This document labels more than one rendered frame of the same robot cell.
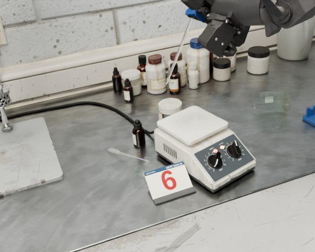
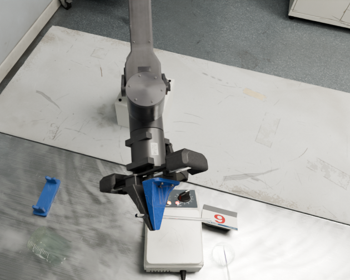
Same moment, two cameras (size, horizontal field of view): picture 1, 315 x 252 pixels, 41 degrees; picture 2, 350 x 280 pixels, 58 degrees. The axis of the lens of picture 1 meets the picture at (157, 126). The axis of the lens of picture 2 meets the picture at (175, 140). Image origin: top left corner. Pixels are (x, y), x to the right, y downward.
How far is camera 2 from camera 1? 1.03 m
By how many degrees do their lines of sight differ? 89
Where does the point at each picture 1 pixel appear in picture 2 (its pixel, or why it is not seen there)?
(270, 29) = not seen: hidden behind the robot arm
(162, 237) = (249, 186)
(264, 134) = (96, 223)
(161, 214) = (238, 202)
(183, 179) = (207, 214)
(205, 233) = (224, 170)
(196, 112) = (156, 248)
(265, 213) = not seen: hidden behind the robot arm
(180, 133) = (196, 226)
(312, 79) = not seen: outside the picture
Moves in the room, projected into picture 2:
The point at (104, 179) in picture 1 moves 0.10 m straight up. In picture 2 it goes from (258, 270) to (272, 261)
